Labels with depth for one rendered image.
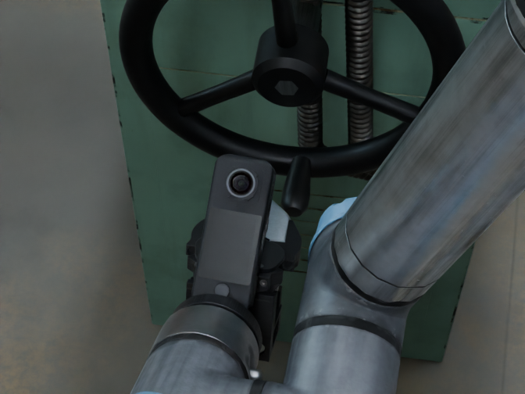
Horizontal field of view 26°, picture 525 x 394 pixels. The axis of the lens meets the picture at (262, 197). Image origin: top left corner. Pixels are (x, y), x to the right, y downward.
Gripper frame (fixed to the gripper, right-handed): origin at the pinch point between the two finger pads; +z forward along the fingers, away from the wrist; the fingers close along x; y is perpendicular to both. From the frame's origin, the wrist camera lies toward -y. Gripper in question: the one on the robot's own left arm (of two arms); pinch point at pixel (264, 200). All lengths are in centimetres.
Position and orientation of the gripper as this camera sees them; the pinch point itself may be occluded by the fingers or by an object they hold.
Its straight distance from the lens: 100.1
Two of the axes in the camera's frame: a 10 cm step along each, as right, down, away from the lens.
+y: -0.7, 8.9, 4.5
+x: 9.8, 1.5, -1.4
